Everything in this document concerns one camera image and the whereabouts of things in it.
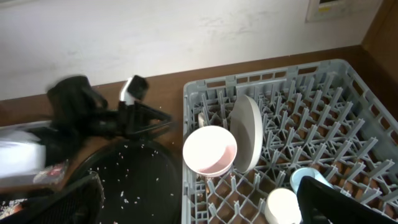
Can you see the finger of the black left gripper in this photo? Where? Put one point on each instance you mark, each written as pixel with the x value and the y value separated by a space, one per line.
pixel 146 114
pixel 151 132

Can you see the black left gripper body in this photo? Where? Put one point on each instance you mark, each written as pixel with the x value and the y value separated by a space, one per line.
pixel 130 120

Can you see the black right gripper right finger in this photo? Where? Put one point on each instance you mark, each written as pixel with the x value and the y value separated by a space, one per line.
pixel 321 204

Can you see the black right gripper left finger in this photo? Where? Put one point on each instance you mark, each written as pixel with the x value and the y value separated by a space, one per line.
pixel 79 202

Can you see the white plastic cup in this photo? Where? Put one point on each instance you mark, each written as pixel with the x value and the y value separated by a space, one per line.
pixel 282 207

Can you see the red snack wrapper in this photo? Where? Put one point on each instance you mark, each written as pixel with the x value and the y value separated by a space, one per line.
pixel 52 174

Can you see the white plastic fork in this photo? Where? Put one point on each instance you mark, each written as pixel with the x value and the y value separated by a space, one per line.
pixel 201 120

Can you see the white bowl with food scraps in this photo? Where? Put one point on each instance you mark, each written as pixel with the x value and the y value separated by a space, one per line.
pixel 210 151

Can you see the grey round plate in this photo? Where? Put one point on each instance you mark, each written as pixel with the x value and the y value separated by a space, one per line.
pixel 247 128

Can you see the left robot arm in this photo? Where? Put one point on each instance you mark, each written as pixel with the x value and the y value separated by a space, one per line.
pixel 36 153

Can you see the grey plastic dishwasher rack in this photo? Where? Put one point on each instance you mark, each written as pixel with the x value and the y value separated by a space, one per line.
pixel 319 115

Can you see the round black tray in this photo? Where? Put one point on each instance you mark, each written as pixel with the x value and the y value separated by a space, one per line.
pixel 141 182

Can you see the pile of food scraps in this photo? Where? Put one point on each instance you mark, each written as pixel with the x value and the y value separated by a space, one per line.
pixel 11 207

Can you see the clear plastic bin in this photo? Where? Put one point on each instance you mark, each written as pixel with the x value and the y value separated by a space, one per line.
pixel 18 124

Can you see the wall notice sheet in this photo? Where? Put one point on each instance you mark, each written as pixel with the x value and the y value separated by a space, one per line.
pixel 323 10

